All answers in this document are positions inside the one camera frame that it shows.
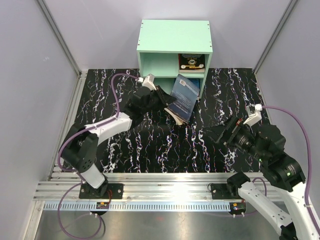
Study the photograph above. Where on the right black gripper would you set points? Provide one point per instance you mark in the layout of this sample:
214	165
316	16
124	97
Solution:
228	136

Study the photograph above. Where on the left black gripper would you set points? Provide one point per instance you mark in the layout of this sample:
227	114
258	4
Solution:
167	99

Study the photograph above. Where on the dark blue hardcover book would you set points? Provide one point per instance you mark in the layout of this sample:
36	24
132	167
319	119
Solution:
179	87

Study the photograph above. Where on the black paperback book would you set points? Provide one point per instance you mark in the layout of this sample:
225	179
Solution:
188	61

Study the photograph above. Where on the blue orange Jane Eyre book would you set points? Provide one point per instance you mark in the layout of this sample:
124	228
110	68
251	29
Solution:
195	86

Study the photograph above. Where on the red 13-Storey Treehouse book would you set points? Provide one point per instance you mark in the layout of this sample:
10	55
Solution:
197	71

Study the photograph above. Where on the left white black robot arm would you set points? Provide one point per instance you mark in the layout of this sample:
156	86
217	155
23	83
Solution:
80	145

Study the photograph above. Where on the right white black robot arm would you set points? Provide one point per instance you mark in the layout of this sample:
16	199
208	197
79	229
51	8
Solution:
283	172

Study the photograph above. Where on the mint green shelf cabinet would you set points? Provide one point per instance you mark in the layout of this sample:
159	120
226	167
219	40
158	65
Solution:
161	41

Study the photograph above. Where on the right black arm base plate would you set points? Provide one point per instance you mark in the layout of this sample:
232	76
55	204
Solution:
223	191

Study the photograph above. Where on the white slotted cable duct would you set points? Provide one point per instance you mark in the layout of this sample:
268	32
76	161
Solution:
136	206

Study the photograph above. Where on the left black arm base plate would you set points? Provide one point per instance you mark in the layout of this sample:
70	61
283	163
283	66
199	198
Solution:
110	191

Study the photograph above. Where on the aluminium rail frame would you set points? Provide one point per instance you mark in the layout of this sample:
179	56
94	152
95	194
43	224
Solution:
138	187

